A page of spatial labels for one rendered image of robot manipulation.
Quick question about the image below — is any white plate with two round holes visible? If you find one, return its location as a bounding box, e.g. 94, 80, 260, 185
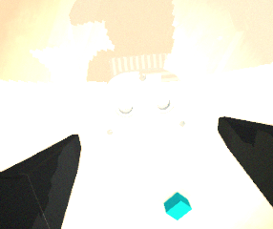
99, 68, 195, 140

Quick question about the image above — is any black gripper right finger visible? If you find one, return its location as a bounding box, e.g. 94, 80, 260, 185
218, 116, 273, 208

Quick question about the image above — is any small cyan cube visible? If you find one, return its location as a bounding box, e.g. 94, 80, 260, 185
163, 192, 192, 220

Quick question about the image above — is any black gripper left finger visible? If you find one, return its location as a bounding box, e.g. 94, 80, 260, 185
0, 134, 82, 229

